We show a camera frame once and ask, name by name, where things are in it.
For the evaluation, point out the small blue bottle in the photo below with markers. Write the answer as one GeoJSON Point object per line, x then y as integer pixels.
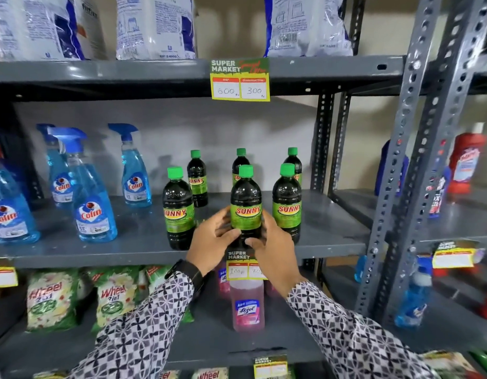
{"type": "Point", "coordinates": [360, 269]}

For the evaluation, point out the blue red label bottle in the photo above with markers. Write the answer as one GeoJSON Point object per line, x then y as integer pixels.
{"type": "Point", "coordinates": [438, 193]}

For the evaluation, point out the large yellow green price label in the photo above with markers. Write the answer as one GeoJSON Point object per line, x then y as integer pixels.
{"type": "Point", "coordinates": [240, 80]}

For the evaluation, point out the blue glass cleaner spray bottle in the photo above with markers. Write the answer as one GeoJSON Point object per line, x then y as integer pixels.
{"type": "Point", "coordinates": [93, 209]}
{"type": "Point", "coordinates": [58, 181]}
{"type": "Point", "coordinates": [135, 181]}
{"type": "Point", "coordinates": [8, 217]}

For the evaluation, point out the pale printed packet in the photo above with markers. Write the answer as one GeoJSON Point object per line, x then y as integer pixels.
{"type": "Point", "coordinates": [450, 365]}

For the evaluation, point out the dark blue cleaner bottle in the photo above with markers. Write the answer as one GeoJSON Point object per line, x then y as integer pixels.
{"type": "Point", "coordinates": [381, 169]}

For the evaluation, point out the red toilet cleaner bottle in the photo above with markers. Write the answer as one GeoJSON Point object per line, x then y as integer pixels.
{"type": "Point", "coordinates": [466, 161]}

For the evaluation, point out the person's left thumb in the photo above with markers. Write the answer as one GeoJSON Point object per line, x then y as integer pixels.
{"type": "Point", "coordinates": [229, 237]}

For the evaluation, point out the person's right hand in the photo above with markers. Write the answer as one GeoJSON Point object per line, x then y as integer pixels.
{"type": "Point", "coordinates": [281, 260]}

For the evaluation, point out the dark green-capped cleaner bottle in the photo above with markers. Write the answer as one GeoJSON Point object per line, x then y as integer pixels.
{"type": "Point", "coordinates": [294, 163]}
{"type": "Point", "coordinates": [179, 217]}
{"type": "Point", "coordinates": [286, 205]}
{"type": "Point", "coordinates": [197, 181]}
{"type": "Point", "coordinates": [239, 161]}
{"type": "Point", "coordinates": [246, 201]}

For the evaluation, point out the black wristwatch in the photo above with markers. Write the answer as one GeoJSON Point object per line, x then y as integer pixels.
{"type": "Point", "coordinates": [188, 270]}

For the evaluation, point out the blue white-capped spray bottle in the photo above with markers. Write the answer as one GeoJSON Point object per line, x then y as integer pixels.
{"type": "Point", "coordinates": [415, 299]}

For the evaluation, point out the white blue detergent bag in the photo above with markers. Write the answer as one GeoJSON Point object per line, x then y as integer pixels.
{"type": "Point", "coordinates": [154, 27]}
{"type": "Point", "coordinates": [30, 27]}
{"type": "Point", "coordinates": [306, 27]}
{"type": "Point", "coordinates": [91, 27]}

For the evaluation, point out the small yellow price label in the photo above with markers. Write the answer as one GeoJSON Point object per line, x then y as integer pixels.
{"type": "Point", "coordinates": [2, 277]}
{"type": "Point", "coordinates": [239, 268]}
{"type": "Point", "coordinates": [453, 256]}
{"type": "Point", "coordinates": [270, 369]}

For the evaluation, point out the green white detergent packet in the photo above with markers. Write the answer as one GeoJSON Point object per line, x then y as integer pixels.
{"type": "Point", "coordinates": [158, 278]}
{"type": "Point", "coordinates": [115, 298]}
{"type": "Point", "coordinates": [210, 374]}
{"type": "Point", "coordinates": [170, 375]}
{"type": "Point", "coordinates": [52, 299]}
{"type": "Point", "coordinates": [50, 375]}

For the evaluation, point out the grey slotted metal rack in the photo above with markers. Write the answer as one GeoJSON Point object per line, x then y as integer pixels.
{"type": "Point", "coordinates": [425, 114]}

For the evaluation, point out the grey metal shelf rack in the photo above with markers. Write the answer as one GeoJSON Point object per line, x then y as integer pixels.
{"type": "Point", "coordinates": [148, 228]}

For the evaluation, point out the person's left forearm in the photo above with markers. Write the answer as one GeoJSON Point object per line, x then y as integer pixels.
{"type": "Point", "coordinates": [140, 331]}

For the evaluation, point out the person's left hand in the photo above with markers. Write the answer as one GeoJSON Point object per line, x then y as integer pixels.
{"type": "Point", "coordinates": [206, 246]}

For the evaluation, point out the pink floor cleaner bottle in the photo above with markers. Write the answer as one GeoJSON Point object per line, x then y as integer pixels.
{"type": "Point", "coordinates": [223, 284]}
{"type": "Point", "coordinates": [247, 307]}

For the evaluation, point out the person's right thumb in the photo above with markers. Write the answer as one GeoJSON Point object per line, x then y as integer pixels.
{"type": "Point", "coordinates": [256, 243]}

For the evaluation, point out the person's right forearm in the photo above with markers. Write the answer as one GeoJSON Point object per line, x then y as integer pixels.
{"type": "Point", "coordinates": [346, 335]}

